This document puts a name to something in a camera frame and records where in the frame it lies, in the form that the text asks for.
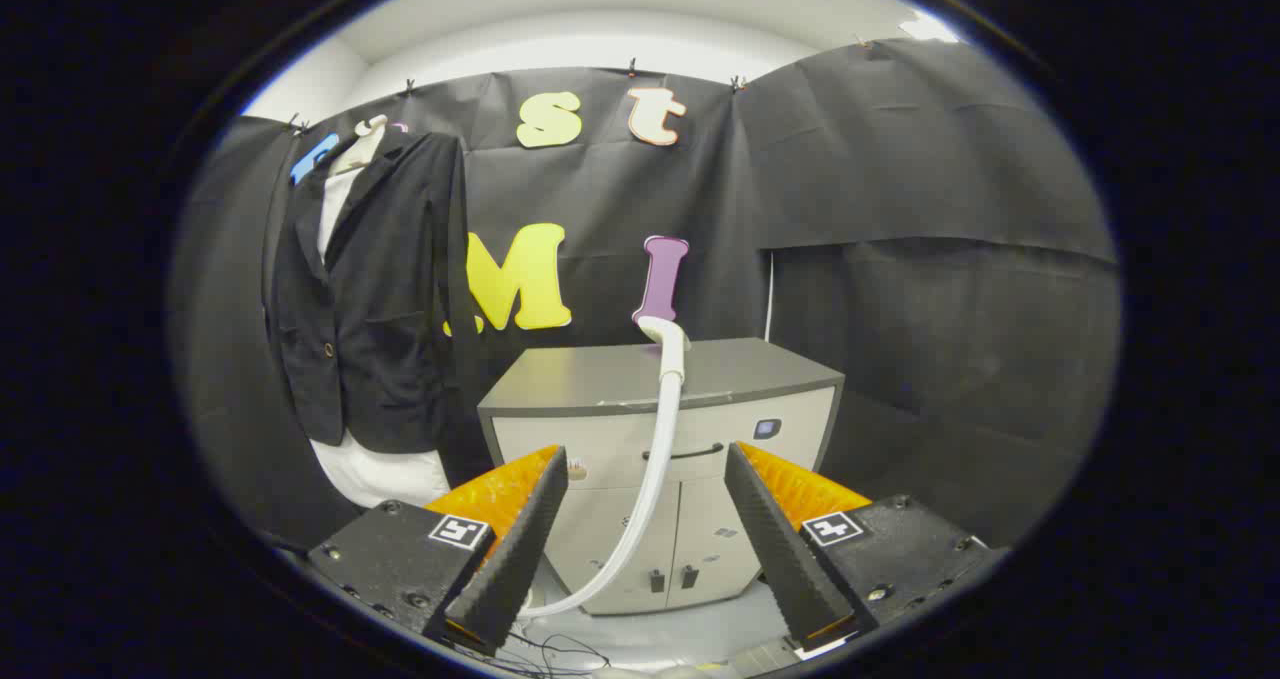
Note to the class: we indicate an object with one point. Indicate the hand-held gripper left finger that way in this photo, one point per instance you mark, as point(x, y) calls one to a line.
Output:
point(520, 549)

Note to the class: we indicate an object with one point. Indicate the beige clothes hanger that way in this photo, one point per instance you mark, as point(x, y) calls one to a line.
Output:
point(365, 149)

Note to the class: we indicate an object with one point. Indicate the black backdrop cloth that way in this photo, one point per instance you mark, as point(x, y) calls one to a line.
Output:
point(900, 259)

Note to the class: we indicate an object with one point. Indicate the black suit jacket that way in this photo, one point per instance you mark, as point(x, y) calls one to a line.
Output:
point(380, 299)

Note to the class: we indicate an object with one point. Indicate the grey cabinet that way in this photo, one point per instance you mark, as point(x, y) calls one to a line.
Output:
point(600, 369)

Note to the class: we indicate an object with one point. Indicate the white garment steamer head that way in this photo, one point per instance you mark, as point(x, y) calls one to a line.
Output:
point(668, 399)

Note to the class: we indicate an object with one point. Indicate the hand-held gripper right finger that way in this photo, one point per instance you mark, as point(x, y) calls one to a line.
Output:
point(775, 549)

